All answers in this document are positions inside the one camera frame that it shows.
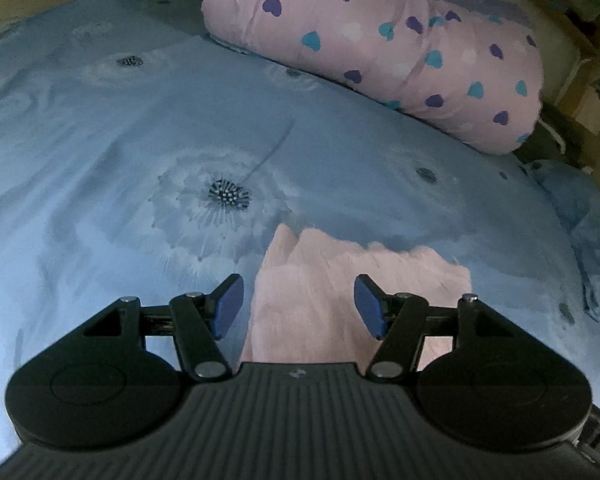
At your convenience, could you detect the cardboard box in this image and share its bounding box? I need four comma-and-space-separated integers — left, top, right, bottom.
562, 85, 600, 136

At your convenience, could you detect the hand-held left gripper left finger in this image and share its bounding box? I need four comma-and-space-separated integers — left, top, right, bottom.
82, 274, 245, 384

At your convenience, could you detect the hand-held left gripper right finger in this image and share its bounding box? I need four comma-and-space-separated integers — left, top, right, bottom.
354, 274, 520, 382

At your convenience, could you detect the pink fuzzy small garment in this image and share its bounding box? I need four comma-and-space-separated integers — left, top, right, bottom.
241, 224, 473, 372

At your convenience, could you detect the pink heart print quilt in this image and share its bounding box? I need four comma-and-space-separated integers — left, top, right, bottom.
201, 0, 545, 156

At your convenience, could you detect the blue dandelion print bed sheet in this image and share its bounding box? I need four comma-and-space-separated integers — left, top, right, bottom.
0, 0, 600, 463

